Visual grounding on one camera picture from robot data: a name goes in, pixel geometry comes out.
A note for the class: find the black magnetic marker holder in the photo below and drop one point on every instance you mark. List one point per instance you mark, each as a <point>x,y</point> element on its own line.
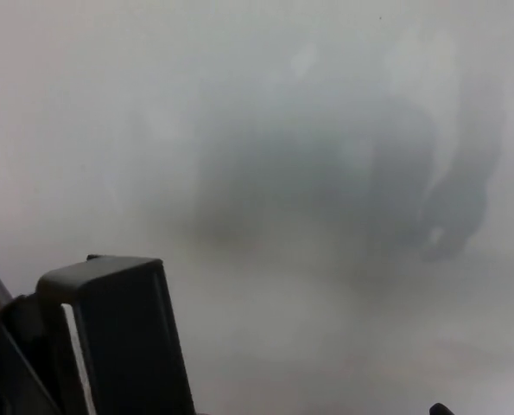
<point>131,337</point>

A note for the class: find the white whiteboard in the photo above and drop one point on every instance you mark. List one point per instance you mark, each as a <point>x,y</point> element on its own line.
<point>282,108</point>

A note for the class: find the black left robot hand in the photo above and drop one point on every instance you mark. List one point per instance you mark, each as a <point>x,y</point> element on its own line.
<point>10,367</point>

